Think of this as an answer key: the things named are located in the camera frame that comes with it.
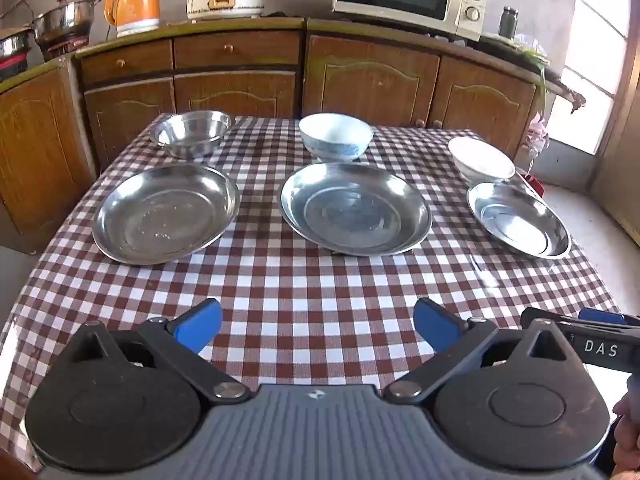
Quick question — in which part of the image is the blue patterned white bowl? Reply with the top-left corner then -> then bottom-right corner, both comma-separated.
299,113 -> 374,162

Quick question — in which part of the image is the dark glass jar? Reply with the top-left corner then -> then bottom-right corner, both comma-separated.
499,6 -> 519,40

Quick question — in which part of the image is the black tray with vegetables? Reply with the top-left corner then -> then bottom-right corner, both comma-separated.
477,34 -> 553,68

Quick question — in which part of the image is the small steel plate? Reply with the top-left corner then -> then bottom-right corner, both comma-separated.
466,181 -> 572,260

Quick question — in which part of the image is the red bag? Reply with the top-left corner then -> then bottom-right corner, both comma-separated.
515,169 -> 546,196

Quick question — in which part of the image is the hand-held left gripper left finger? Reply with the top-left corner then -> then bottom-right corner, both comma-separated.
65,297 -> 253,407

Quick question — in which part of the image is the dark induction cooker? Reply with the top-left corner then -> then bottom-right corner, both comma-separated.
37,34 -> 93,62

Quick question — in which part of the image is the wooden single-door cabinet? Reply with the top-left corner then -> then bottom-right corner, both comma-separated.
0,55 -> 98,256

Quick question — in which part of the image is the steel pot with lid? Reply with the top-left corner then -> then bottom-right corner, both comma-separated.
31,0 -> 106,43

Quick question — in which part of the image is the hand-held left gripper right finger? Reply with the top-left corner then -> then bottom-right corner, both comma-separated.
382,297 -> 577,407

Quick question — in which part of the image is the brown white checked tablecloth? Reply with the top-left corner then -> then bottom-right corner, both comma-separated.
0,114 -> 622,480

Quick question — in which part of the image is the clear plastic bag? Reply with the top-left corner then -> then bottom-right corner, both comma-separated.
514,33 -> 545,58

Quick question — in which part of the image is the large steel plate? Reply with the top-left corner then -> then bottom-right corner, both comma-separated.
92,162 -> 241,266
277,161 -> 433,257

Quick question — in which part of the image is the wooden double-door cabinet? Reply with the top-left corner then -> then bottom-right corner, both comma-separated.
302,17 -> 558,161

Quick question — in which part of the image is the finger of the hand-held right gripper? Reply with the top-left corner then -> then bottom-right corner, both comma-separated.
577,308 -> 640,331
520,306 -> 583,332

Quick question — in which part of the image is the pink fabric bundle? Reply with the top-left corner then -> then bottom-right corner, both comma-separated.
522,112 -> 551,153

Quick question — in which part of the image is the plain white bowl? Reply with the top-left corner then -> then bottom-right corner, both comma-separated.
448,136 -> 516,184

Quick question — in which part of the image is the steel bowl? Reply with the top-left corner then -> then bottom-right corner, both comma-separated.
150,110 -> 236,160

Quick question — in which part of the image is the green onion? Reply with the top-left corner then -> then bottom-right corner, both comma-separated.
520,45 -> 551,108

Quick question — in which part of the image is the tan panelled door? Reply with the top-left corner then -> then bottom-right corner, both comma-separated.
590,0 -> 640,248

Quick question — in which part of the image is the person's right hand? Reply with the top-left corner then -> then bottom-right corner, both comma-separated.
612,376 -> 640,480

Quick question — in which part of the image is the grey glazed door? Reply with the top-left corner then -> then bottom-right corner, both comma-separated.
560,0 -> 633,156

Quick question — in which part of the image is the red stove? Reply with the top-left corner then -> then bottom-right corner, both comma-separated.
0,52 -> 36,82

